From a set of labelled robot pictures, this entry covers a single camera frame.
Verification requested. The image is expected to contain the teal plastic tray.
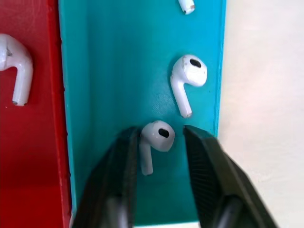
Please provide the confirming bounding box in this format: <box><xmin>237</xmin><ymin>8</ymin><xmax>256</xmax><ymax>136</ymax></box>
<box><xmin>57</xmin><ymin>0</ymin><xmax>228</xmax><ymax>225</ymax></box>

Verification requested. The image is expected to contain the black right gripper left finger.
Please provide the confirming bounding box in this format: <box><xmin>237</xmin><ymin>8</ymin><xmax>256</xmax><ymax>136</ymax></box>
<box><xmin>71</xmin><ymin>126</ymin><xmax>139</xmax><ymax>228</ymax></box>

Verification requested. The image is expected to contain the red plastic tray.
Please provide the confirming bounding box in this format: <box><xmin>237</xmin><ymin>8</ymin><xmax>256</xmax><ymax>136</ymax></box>
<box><xmin>0</xmin><ymin>0</ymin><xmax>73</xmax><ymax>228</ymax></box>

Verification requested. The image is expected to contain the white earbud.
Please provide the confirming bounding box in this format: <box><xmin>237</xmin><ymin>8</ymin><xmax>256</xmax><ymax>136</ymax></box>
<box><xmin>0</xmin><ymin>33</ymin><xmax>34</xmax><ymax>107</ymax></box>
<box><xmin>170</xmin><ymin>54</ymin><xmax>208</xmax><ymax>118</ymax></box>
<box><xmin>177</xmin><ymin>0</ymin><xmax>196</xmax><ymax>15</ymax></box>
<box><xmin>140</xmin><ymin>120</ymin><xmax>176</xmax><ymax>176</ymax></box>

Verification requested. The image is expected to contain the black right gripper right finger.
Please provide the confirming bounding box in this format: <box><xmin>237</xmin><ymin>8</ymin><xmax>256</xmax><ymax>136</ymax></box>
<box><xmin>183</xmin><ymin>125</ymin><xmax>279</xmax><ymax>228</ymax></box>

